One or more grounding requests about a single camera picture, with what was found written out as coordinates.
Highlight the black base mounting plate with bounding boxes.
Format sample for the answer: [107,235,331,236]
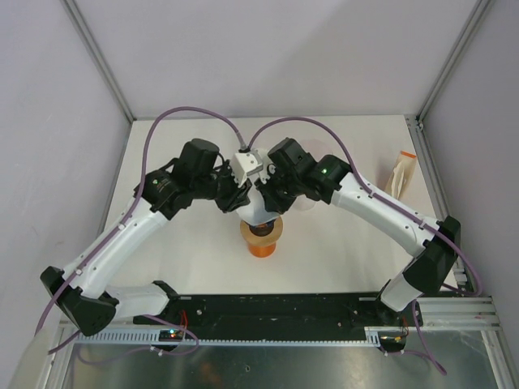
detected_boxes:
[158,293,422,340]

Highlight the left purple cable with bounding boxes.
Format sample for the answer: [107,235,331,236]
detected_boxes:
[34,105,248,364]

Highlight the orange glass carafe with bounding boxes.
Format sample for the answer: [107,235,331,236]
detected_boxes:
[247,243,277,259]

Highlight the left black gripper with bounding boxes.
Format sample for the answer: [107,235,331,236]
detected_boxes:
[192,159,252,213]

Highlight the white paper coffee filters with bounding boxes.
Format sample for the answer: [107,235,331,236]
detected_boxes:
[384,151,418,199]

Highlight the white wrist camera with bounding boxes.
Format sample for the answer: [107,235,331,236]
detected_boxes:
[229,149,264,187]
[259,156,277,182]

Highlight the white slotted cable duct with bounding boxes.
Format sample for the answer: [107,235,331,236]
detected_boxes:
[75,327,380,348]

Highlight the single white paper filter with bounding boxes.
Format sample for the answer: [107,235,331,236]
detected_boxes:
[236,188,276,225]

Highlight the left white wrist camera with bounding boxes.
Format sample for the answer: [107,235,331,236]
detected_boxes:
[229,149,264,187]

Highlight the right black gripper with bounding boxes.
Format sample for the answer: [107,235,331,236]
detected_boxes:
[255,166,302,216]

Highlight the clear glass carafe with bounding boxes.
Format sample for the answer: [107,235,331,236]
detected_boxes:
[294,199,316,212]

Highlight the pink glass dripper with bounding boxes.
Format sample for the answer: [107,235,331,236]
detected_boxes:
[305,139,328,154]

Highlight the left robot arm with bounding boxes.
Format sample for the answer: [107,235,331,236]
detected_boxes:
[41,139,251,336]

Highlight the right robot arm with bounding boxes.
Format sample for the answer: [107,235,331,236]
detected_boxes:
[255,138,461,325]

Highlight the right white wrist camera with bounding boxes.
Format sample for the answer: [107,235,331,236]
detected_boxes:
[259,156,277,182]

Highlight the aluminium frame rail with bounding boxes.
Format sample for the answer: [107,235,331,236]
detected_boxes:
[418,297,501,331]

